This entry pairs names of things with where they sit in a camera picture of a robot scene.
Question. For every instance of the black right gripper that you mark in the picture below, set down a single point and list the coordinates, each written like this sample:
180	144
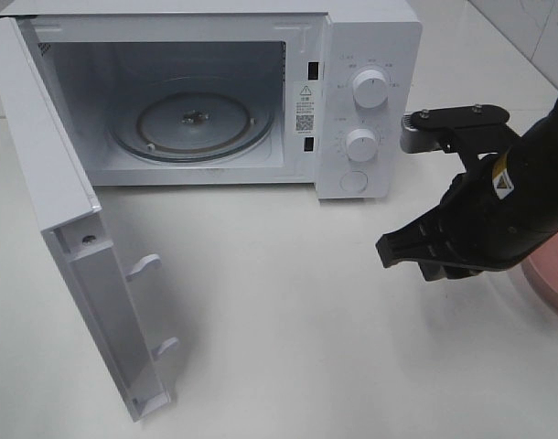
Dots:
479	224

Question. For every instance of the round door release button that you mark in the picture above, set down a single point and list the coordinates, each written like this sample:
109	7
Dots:
354	182

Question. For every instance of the pink round plate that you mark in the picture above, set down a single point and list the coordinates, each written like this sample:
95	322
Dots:
541	271

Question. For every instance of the white microwave door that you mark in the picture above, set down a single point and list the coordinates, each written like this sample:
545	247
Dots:
70	219

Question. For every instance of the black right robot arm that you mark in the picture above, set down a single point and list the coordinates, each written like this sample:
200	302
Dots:
540	145

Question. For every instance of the white lower timer knob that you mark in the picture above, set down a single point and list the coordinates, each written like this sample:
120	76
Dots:
361	145

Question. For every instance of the white upper power knob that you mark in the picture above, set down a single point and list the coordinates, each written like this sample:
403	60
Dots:
370	87

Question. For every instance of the white microwave oven body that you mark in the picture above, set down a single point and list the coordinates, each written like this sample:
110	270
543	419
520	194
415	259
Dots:
100	49

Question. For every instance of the glass microwave turntable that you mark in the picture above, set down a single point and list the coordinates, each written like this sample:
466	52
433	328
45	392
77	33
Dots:
192	120

